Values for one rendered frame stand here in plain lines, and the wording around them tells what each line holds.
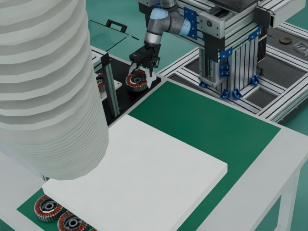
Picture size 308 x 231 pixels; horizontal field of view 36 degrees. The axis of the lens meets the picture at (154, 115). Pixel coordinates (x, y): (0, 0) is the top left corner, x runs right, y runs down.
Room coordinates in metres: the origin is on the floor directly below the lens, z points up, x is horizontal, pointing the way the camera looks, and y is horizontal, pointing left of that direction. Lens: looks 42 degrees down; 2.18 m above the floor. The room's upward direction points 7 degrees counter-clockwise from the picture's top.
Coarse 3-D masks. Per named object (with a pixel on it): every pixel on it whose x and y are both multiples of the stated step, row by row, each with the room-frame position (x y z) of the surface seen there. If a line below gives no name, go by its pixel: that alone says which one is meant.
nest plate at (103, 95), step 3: (114, 81) 1.85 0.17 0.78; (117, 81) 1.85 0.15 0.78; (117, 84) 1.83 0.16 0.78; (120, 84) 1.82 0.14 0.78; (117, 87) 1.81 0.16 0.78; (102, 93) 1.77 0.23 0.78; (105, 93) 1.77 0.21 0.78; (102, 96) 1.75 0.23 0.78; (105, 96) 1.75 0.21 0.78; (102, 99) 1.73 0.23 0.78
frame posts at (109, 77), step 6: (108, 66) 1.62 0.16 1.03; (102, 72) 1.63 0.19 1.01; (108, 72) 1.61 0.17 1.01; (108, 78) 1.61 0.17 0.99; (108, 84) 1.61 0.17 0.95; (114, 84) 1.63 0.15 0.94; (108, 90) 1.62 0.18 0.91; (114, 90) 1.62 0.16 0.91; (108, 96) 1.62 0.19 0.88; (114, 96) 1.62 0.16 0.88; (108, 102) 1.63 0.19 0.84; (114, 102) 1.61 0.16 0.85; (114, 108) 1.61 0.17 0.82; (114, 114) 1.61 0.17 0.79
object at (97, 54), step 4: (92, 48) 1.65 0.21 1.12; (96, 48) 1.65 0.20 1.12; (92, 52) 1.62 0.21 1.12; (96, 52) 1.62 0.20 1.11; (100, 52) 1.61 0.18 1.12; (104, 52) 1.61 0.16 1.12; (92, 56) 1.59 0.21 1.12; (96, 56) 1.59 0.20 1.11; (100, 56) 1.58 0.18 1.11; (104, 56) 1.59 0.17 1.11; (108, 56) 1.60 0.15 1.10; (92, 60) 1.56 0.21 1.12; (96, 60) 1.56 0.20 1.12; (100, 60) 1.57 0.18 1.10; (104, 60) 1.59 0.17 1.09; (108, 60) 1.60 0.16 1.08; (96, 64) 1.55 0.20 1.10; (100, 64) 1.57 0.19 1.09; (104, 64) 1.58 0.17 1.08; (96, 68) 1.55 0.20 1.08
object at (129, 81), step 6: (138, 72) 1.85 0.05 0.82; (126, 78) 1.82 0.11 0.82; (132, 78) 1.82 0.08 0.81; (138, 78) 1.81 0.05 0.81; (144, 78) 1.79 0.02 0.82; (126, 84) 1.78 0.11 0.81; (132, 84) 1.76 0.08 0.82; (138, 84) 1.76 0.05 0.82; (144, 84) 1.75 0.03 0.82; (132, 90) 1.75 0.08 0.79; (138, 90) 1.75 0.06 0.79
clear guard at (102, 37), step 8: (88, 24) 1.93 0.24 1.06; (96, 24) 1.92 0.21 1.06; (96, 32) 1.85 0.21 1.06; (104, 32) 1.84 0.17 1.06; (112, 32) 1.84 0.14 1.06; (120, 32) 1.83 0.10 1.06; (96, 40) 1.78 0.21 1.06; (104, 40) 1.78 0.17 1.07; (112, 40) 1.77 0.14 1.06; (120, 40) 1.76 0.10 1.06; (104, 48) 1.72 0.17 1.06
